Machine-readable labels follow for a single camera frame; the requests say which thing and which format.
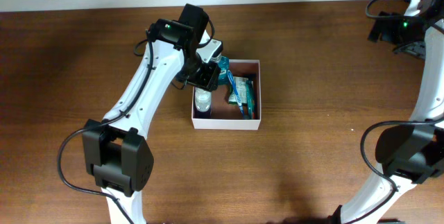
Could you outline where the blue mouthwash bottle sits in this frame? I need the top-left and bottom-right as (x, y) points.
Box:
(211, 55), (229, 85)

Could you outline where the green white soap packet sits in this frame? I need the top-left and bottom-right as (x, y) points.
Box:
(228, 76), (249, 105)

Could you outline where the blue white toothbrush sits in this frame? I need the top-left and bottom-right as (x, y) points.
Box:
(228, 70), (246, 119)

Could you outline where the white cardboard box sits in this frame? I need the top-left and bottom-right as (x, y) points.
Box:
(191, 59), (262, 130)

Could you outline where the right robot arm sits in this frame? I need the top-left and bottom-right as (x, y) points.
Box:
(327, 0), (443, 223)

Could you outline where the clear pump soap bottle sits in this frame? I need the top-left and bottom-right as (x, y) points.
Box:
(194, 87), (212, 119)

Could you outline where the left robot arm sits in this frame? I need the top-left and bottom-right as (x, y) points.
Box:
(82, 4), (222, 223)

